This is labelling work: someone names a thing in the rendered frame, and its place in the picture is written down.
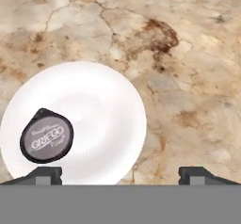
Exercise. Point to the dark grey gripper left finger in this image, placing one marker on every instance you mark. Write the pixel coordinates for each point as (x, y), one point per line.
(47, 175)

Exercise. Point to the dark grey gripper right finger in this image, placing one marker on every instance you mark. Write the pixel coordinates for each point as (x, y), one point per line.
(193, 175)

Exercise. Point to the white round plate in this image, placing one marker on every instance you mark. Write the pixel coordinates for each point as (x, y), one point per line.
(94, 115)

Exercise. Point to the black-lidded yogurt container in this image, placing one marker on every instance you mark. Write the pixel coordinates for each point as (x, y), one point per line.
(47, 136)

